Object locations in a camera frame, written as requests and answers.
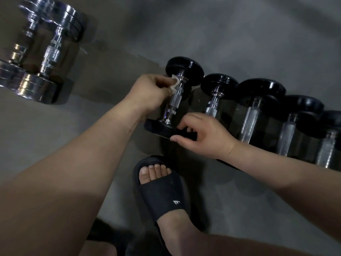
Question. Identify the person's left hand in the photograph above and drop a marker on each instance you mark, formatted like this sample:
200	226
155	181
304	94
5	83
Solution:
145	91

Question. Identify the person's right hand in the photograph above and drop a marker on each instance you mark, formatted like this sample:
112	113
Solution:
213	138

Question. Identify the person's left fingers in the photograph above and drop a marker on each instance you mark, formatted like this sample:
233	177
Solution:
163	85

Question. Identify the person's right thumb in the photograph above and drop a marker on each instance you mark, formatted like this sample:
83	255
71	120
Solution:
184	140

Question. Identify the small white wiping cloth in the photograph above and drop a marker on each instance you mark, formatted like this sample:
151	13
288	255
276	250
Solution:
174	83

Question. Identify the person's right forearm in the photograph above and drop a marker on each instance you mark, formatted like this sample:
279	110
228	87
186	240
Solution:
287	173

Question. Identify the person's left forearm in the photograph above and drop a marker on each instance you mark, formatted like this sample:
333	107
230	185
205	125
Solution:
74	167

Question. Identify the black slide sandal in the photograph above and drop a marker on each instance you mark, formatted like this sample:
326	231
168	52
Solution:
162	199
112	237

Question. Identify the chrome plate dumbbell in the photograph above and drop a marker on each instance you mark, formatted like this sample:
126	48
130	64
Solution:
22	45
52	54

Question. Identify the person's left leg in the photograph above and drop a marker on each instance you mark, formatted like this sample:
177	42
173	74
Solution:
100	249

